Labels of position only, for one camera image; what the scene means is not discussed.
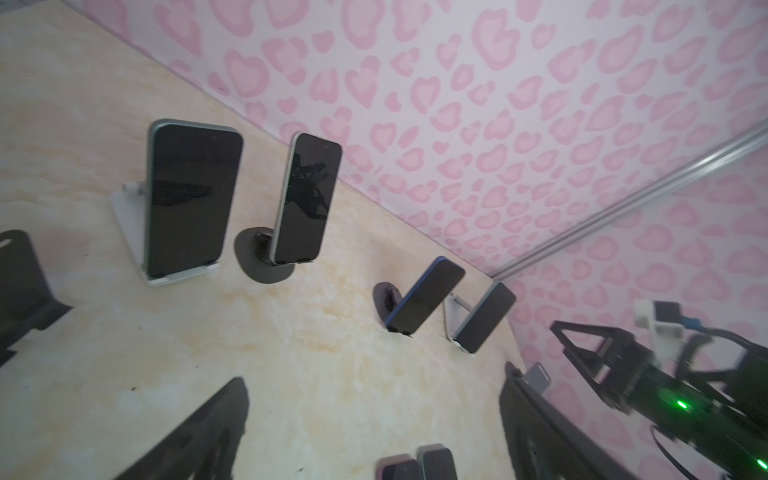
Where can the green-edged smartphone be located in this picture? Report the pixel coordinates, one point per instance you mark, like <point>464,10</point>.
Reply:
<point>483,318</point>
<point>191,175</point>

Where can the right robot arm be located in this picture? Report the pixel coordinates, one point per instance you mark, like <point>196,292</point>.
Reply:
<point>722,414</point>

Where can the dark round stand back left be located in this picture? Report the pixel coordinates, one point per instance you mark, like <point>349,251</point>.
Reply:
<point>251,248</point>

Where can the white folding phone stand left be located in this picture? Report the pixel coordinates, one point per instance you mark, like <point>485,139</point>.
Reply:
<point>129,206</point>

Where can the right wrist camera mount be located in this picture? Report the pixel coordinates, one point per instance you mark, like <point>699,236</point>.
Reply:
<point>667,327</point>

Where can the aluminium frame post back right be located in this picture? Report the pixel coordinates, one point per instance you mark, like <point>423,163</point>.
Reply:
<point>748,142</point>

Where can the grey-edged smartphone front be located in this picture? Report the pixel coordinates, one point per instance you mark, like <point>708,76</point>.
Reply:
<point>437,463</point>

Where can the white folding phone stand right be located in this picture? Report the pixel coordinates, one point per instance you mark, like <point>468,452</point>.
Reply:
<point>456,311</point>

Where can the dark round phone stand centre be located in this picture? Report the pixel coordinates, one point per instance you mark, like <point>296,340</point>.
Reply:
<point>386,297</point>

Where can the blue-edged smartphone centre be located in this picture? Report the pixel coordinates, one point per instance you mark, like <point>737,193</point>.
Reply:
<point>428,292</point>

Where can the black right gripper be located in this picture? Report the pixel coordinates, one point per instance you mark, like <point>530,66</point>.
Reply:
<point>612,360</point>

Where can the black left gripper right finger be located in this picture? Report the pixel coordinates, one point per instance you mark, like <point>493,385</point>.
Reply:
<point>542,443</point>

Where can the dark round phone stand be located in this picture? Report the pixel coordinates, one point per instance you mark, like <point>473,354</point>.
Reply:
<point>27,302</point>
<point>386,297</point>

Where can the dark round front phone stand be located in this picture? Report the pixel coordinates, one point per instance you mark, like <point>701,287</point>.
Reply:
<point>27,302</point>

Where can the silver smartphone on round stand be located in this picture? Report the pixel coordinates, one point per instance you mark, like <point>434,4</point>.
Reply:
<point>311,176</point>

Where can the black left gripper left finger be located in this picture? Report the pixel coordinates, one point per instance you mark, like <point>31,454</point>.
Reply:
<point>205,445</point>

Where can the white folding phone stand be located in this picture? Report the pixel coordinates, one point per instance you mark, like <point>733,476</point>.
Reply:
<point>456,311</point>
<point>129,206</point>

